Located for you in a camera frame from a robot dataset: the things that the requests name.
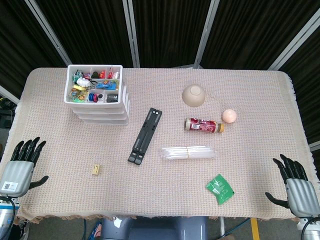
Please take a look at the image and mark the beige woven tablecloth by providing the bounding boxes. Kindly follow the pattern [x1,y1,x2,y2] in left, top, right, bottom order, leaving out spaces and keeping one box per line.
[0,66,320,223]

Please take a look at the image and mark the red and pink packet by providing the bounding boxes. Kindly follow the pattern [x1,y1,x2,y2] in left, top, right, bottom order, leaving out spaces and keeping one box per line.
[107,66,120,80]

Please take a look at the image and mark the bundle of clear straws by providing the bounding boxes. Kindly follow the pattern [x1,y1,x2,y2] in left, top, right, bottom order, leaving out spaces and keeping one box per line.
[160,145,216,161]

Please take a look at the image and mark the green foil packet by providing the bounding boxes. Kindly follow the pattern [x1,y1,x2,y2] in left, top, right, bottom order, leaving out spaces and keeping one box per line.
[205,173,235,206]

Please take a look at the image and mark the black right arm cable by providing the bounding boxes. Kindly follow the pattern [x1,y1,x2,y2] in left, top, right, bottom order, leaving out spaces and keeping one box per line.
[301,217,315,240]

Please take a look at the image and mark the white drawer organizer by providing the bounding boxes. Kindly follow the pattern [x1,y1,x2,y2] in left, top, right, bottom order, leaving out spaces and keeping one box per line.
[63,64,131,126]

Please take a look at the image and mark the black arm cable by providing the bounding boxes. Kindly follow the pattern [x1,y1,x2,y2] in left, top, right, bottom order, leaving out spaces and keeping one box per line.
[301,217,315,240]
[0,196,16,227]

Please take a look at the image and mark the grey metal screen post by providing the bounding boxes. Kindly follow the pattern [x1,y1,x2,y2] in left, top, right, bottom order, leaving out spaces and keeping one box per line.
[192,0,221,69]
[266,9,320,71]
[0,84,21,105]
[24,0,74,68]
[121,0,141,69]

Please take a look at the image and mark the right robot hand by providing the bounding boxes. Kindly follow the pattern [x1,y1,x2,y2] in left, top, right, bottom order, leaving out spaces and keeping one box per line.
[264,153,317,218]

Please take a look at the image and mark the small white figure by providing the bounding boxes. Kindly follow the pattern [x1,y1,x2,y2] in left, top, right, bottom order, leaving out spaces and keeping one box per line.
[76,76,92,88]

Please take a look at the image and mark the blue printed package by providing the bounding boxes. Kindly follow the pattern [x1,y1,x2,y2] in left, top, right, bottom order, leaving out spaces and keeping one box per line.
[87,221,103,240]

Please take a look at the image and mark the black folding laptop stand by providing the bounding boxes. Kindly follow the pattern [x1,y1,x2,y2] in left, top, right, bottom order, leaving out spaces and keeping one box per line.
[127,107,163,166]

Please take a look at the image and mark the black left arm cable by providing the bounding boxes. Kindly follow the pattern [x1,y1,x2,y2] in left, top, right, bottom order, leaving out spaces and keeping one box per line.
[0,196,16,227]

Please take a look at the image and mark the black pleated curtain panel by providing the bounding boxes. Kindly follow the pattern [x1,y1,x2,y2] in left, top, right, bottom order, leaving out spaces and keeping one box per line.
[278,24,320,146]
[34,0,135,68]
[199,0,320,71]
[131,0,213,69]
[0,0,68,98]

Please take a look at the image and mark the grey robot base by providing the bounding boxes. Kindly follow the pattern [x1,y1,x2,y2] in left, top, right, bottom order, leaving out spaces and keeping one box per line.
[99,215,209,240]

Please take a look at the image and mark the blue plastic trinket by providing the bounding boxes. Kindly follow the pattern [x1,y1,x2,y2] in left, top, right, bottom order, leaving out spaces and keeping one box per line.
[96,81,118,90]

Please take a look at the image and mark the red label drink bottle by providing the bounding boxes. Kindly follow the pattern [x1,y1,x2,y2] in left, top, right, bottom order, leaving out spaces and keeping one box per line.
[184,117,225,134]

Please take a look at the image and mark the colourful candy packets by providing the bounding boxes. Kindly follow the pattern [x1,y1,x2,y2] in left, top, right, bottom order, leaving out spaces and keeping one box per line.
[68,90,88,103]

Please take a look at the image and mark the beige upturned bowl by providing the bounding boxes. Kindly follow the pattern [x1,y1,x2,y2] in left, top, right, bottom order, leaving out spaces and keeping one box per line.
[181,84,207,108]

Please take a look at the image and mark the clear plastic drawer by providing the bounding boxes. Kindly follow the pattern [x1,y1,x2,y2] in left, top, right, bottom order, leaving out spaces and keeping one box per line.
[71,106,128,115]
[74,112,129,120]
[78,117,130,126]

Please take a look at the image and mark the peach coloured ball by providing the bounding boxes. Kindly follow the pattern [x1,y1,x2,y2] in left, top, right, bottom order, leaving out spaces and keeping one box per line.
[221,109,237,124]

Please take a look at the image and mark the green trinket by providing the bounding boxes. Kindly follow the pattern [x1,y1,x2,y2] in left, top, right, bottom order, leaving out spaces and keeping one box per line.
[72,70,85,82]

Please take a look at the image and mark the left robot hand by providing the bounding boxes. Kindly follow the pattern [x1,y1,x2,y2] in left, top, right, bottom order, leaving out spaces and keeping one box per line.
[0,136,50,198]

